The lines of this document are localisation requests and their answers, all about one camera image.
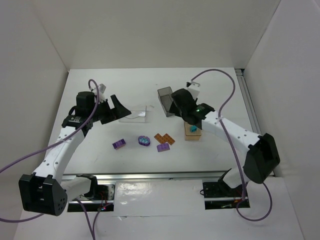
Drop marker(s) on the aluminium rail right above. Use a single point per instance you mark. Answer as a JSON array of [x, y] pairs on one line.
[[247, 100]]

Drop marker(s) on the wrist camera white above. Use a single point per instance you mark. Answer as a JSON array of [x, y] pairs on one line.
[[194, 88], [99, 92]]

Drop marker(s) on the purple lego brick left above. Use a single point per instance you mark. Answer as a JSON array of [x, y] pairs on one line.
[[119, 144]]

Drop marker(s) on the clear plastic container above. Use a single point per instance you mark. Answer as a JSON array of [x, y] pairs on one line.
[[138, 115]]

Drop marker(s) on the dark grey plastic container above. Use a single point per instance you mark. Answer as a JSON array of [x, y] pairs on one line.
[[164, 96]]

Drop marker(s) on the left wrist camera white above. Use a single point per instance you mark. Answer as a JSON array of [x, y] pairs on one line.
[[99, 92]]

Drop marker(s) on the aluminium rail front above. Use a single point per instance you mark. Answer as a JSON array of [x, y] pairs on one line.
[[159, 175]]

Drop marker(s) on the purple rounded printed lego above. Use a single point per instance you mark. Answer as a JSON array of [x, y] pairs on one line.
[[144, 141]]

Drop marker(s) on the amber plastic container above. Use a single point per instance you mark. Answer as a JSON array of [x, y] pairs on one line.
[[191, 136]]

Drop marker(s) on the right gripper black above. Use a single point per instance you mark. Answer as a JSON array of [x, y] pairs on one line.
[[177, 103]]

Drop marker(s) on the aluminium rail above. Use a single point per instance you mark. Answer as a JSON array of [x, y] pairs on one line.
[[159, 175], [247, 100]]

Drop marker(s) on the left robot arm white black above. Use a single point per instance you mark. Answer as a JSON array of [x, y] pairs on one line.
[[42, 191]]

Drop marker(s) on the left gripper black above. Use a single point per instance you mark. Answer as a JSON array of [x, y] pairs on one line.
[[108, 110]]

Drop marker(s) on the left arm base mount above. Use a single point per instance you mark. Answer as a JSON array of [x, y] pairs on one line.
[[102, 200]]

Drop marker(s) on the orange flat lego plate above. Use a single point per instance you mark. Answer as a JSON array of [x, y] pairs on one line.
[[164, 139]]

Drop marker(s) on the light purple curved lego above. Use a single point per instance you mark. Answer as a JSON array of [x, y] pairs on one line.
[[163, 147]]

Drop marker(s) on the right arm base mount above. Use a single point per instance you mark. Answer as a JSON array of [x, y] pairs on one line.
[[218, 196]]

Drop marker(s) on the small teal lego brick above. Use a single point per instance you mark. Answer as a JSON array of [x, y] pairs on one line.
[[192, 128]]

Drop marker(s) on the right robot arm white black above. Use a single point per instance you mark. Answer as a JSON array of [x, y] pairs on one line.
[[260, 151]]

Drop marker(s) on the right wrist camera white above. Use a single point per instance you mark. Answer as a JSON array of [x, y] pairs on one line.
[[194, 88]]

